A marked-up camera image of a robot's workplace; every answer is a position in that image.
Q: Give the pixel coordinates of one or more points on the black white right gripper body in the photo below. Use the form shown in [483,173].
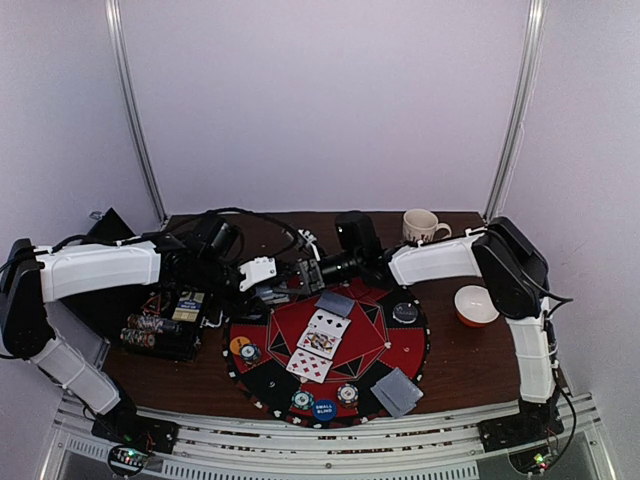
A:
[310,275]

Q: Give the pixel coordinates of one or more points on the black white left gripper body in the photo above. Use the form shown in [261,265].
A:
[210,276]

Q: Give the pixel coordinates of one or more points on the black dealer button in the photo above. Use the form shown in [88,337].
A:
[405,313]

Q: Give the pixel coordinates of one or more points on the three of spades card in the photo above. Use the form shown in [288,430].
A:
[329,323]

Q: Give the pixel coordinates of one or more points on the blue backed card deck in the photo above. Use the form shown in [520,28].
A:
[272,295]

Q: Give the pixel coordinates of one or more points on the orange big blind button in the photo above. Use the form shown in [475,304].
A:
[237,343]

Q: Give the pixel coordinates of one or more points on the king face up card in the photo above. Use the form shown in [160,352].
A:
[319,343]

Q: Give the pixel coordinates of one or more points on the mixed colour chip stack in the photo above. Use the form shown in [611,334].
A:
[250,354]

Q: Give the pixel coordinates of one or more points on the nine of diamonds card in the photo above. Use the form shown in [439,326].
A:
[309,366]

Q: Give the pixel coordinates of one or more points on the face down card seat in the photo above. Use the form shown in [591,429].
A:
[386,402]

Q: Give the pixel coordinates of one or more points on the blue white 100 chip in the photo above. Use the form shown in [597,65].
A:
[347,395]

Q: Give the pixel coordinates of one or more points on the green blue 50 chip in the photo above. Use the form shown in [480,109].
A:
[302,400]

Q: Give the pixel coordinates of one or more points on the blue small blind button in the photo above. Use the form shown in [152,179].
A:
[324,410]

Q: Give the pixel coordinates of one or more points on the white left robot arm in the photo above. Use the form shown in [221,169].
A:
[28,334]

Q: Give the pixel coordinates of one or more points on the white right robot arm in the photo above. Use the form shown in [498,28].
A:
[514,272]

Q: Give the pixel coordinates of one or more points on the Texas Hold'em card box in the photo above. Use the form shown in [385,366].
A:
[188,306]

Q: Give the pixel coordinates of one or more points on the black poker chip case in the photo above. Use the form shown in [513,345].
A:
[144,293]

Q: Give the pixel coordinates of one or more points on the cream patterned ceramic mug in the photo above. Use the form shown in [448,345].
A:
[420,225]

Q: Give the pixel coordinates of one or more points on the red triangle dice pack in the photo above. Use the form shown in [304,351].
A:
[154,305]

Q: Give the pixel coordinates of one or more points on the black 100 chip stack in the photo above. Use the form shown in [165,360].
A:
[149,322]

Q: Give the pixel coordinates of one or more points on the round red black poker mat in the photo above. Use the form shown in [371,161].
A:
[373,345]

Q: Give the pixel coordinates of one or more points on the white orange bowl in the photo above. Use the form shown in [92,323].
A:
[474,306]

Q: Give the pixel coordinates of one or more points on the chrome case handle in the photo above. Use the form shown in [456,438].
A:
[213,320]

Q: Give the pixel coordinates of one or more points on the right aluminium frame post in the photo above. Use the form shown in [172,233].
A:
[525,86]

